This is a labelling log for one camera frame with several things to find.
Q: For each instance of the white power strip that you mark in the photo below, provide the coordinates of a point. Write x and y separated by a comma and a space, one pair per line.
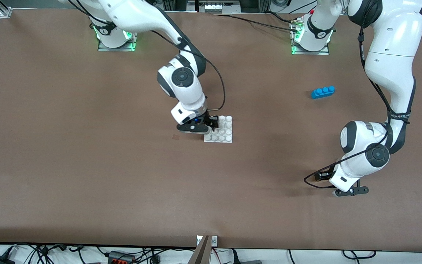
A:
214, 6

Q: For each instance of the grey wedge-shaped post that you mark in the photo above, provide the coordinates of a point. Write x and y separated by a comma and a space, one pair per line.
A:
202, 255

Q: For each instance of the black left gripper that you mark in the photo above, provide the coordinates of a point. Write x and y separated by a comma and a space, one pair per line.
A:
323, 176

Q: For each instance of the white clamp bracket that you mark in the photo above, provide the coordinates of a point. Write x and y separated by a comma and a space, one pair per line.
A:
199, 240
214, 240

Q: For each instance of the blue three-stud block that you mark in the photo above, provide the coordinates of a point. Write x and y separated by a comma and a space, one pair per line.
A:
322, 92

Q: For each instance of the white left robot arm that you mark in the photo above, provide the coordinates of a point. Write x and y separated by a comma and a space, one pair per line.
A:
390, 55

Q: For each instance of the black box with orange buttons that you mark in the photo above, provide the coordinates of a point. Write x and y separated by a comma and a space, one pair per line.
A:
121, 258

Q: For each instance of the metal table corner bracket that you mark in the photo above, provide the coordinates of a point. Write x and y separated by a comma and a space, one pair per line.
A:
6, 13

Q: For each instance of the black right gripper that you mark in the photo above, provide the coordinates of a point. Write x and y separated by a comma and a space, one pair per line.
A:
210, 120

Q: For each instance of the white studded base plate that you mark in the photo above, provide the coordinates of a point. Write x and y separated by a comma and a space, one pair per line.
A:
224, 132

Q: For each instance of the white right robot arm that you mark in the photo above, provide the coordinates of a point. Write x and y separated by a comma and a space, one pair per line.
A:
191, 95

